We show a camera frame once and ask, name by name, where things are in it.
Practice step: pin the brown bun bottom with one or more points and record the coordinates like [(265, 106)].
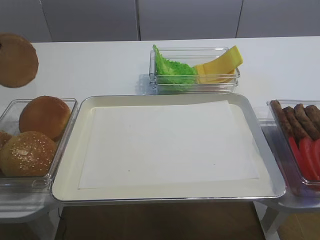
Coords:
[(18, 61)]

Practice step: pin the green lettuce leaf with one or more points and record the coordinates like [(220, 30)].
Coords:
[(173, 75)]

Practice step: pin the clear lettuce cheese container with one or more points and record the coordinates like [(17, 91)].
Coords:
[(192, 56)]

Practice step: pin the white parchment paper sheet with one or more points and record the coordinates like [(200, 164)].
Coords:
[(166, 144)]

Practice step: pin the silver metal baking tray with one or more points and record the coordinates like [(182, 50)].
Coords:
[(269, 184)]

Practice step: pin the yellow cheese slices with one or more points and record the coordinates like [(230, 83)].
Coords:
[(221, 69)]

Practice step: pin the plain smooth brown bun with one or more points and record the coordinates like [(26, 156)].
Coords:
[(45, 114)]

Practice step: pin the leftmost brown meat patty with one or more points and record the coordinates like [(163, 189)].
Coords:
[(281, 116)]

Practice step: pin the brown meat patty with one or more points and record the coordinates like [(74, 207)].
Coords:
[(281, 116), (306, 122), (314, 115), (297, 129)]

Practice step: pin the clear plastic bun container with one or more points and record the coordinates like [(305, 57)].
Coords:
[(9, 123)]

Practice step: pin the clear patty tomato container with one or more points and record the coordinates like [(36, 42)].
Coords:
[(279, 143)]

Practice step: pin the sesame seed bun top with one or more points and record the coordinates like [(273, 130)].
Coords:
[(29, 154)]

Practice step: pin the leftmost red tomato slice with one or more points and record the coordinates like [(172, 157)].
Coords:
[(299, 160)]

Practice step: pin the red tomato slice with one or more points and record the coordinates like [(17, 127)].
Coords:
[(299, 160), (315, 156), (305, 148)]

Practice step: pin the rightmost brown meat patty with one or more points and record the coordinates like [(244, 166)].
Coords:
[(314, 115)]

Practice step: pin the small bun at left edge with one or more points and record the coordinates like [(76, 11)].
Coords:
[(4, 138)]

